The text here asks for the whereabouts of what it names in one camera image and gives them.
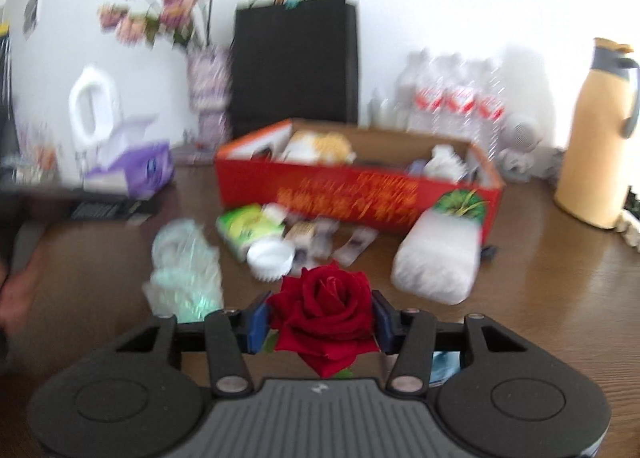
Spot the small snack sachet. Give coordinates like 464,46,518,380
333,226,378,267

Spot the translucent white plastic container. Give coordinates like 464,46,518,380
390,209,483,305

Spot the purple ceramic vase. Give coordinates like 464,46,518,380
186,46,231,151

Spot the white round lid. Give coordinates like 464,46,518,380
246,239,295,283

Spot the light green plastic bag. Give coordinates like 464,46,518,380
142,219,224,323

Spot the left water bottle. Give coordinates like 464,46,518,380
396,50,445,134

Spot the middle water bottle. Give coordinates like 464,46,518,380
436,54,476,141

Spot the black hair comb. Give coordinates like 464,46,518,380
480,245,498,262

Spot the white astronaut figurine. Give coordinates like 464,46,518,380
497,114,544,183

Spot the white detergent jug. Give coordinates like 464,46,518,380
68,64,124,155

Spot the water bottle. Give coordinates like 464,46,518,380
473,60,506,160
436,54,476,141
396,50,445,134

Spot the crumpled white tissue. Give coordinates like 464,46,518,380
423,144,468,184

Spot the person's left hand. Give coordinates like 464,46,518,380
0,241,48,338

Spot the yellow thermos jug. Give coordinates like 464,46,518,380
554,38,639,230

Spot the purple tissue box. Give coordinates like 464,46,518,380
82,115,175,198

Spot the red artificial rose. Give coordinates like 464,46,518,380
267,262,378,379

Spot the right water bottle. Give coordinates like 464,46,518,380
473,60,506,160

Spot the yellow white plush toy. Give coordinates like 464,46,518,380
280,130,356,165

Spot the red cardboard box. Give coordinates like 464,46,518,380
215,119,504,235

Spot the black paper shopping bag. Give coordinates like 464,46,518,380
228,0,359,137

